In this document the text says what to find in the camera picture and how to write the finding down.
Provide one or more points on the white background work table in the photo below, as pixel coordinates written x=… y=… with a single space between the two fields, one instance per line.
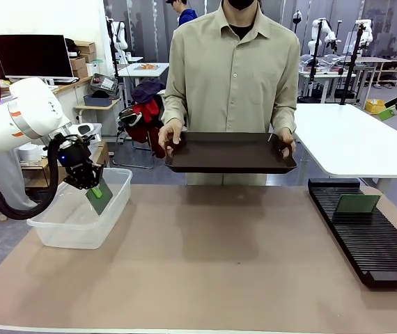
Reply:
x=146 y=69

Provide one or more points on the person's right hand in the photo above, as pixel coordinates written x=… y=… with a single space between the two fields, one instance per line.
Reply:
x=169 y=137

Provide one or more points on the green rectangular PCB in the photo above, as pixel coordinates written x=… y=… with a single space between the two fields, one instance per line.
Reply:
x=357 y=204

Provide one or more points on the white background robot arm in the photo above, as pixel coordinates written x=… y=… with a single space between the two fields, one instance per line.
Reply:
x=366 y=31
x=315 y=38
x=121 y=36

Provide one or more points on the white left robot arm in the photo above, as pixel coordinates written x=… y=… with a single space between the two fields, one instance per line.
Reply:
x=28 y=111

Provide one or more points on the small wooden side table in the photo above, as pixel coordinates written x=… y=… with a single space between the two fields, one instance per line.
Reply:
x=97 y=107

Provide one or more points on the wooden shelf table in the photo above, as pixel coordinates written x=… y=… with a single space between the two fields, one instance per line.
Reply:
x=383 y=67

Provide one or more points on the purple cloth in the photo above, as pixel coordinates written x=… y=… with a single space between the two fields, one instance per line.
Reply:
x=148 y=88

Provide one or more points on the person in blue shirt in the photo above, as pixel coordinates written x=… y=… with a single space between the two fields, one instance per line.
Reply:
x=184 y=14

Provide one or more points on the person's left hand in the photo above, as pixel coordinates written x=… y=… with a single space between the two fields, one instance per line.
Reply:
x=287 y=139

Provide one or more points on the red black jacket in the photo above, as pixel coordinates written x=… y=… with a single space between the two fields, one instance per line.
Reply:
x=146 y=121

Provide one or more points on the green square PCB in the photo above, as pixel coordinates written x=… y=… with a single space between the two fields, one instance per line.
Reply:
x=102 y=203

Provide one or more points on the white cylinder container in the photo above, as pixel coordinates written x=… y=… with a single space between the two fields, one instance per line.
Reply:
x=31 y=154

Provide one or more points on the black slotted PCB rack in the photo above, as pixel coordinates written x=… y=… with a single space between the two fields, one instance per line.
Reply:
x=369 y=243

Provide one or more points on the stacked cardboard boxes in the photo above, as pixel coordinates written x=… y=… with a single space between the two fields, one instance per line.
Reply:
x=80 y=59

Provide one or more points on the black camera stand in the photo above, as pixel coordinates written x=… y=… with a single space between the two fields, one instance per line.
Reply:
x=351 y=69
x=312 y=62

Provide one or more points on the dark brown serving tray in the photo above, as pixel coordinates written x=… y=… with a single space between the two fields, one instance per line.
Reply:
x=230 y=156

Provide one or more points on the clear plastic box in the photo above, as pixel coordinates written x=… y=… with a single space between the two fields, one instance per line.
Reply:
x=69 y=226

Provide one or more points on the yellow plastic basket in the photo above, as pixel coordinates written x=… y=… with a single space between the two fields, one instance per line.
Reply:
x=374 y=104

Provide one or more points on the black face mask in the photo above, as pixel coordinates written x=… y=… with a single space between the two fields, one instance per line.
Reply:
x=240 y=3

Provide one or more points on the dark blue bin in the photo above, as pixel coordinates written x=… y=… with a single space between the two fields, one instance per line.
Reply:
x=97 y=101

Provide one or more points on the person's right forearm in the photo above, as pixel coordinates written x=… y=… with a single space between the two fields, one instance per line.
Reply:
x=175 y=113

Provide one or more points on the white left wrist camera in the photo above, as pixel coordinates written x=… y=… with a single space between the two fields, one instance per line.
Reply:
x=83 y=130

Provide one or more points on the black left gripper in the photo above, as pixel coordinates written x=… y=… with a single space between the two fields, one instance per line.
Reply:
x=75 y=156

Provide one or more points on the person's left forearm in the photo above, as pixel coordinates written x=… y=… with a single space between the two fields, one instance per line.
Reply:
x=283 y=118

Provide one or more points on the brown cardboard box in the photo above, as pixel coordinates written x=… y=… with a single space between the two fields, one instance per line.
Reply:
x=101 y=156

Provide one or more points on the person in beige shirt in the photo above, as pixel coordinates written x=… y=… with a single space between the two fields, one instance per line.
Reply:
x=233 y=76

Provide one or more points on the black computer monitor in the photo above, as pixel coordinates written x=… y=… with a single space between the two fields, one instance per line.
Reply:
x=33 y=55

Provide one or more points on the white cabinet wooden top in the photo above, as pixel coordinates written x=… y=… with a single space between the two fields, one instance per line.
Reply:
x=66 y=101

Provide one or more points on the grey flat case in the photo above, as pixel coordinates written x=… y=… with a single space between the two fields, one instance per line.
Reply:
x=104 y=83

